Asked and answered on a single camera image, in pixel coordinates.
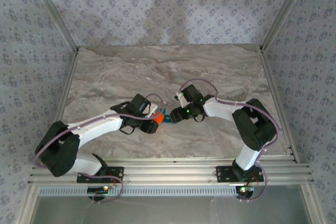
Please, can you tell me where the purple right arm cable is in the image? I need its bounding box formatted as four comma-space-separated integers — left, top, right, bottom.
178, 78, 281, 202

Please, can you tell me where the grey slotted cable duct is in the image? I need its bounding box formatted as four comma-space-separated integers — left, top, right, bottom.
39, 185, 239, 197

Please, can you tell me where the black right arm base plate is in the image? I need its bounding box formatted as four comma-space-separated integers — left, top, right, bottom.
215, 165, 264, 183

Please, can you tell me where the grey metal sheet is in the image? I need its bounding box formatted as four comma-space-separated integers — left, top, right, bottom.
29, 185, 313, 224

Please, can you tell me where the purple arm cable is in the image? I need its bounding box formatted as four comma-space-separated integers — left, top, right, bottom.
33, 93, 167, 204
178, 78, 281, 202

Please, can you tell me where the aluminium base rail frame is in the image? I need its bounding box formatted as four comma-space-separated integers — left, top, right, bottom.
27, 157, 315, 186

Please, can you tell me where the aluminium table side rail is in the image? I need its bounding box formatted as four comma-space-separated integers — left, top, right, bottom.
41, 48, 81, 165
258, 48, 300, 164

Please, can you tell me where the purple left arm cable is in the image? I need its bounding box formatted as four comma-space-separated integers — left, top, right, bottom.
33, 93, 167, 204

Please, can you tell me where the teal pill organizer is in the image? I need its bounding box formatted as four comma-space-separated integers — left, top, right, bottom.
160, 108, 174, 125

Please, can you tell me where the orange pill bottle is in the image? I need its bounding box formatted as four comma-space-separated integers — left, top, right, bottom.
152, 112, 165, 125

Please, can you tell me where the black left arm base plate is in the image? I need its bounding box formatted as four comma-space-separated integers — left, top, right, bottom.
76, 166, 124, 184

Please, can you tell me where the aluminium corner post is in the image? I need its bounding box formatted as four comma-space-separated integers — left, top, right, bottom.
27, 0, 80, 55
259, 0, 313, 53

